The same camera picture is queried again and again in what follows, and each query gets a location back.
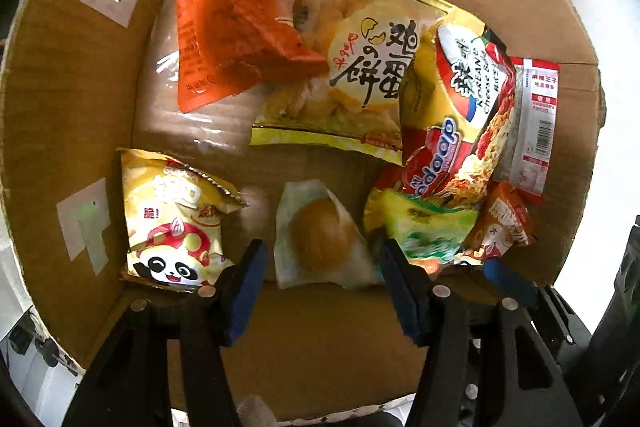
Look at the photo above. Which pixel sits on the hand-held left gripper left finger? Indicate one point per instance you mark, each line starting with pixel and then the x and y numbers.
pixel 245 297

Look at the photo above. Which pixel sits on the cardboard box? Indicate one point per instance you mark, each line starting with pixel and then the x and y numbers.
pixel 310 347

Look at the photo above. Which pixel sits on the yellow egg cake packet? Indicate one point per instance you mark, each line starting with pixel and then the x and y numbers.
pixel 360 72

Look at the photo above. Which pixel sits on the red packet with white label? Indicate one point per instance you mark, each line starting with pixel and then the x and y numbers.
pixel 537 122

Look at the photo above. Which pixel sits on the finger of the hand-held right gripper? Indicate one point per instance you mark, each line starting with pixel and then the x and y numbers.
pixel 507 279

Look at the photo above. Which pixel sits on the plain orange snack packet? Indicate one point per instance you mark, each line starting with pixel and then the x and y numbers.
pixel 235 22

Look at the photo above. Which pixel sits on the yellow red noodle packet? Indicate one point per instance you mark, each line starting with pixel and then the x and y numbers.
pixel 450 107

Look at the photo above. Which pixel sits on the clear brown bun packet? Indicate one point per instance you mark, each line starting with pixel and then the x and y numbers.
pixel 320 237

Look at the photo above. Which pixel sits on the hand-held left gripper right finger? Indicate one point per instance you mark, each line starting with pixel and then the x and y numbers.
pixel 400 292

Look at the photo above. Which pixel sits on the green candy packet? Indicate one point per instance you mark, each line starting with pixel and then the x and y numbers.
pixel 430 227

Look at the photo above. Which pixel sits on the orange panda snack packet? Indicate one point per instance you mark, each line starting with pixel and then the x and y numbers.
pixel 505 217

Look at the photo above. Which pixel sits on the yellow panda snack packet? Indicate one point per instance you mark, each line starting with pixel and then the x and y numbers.
pixel 170 227

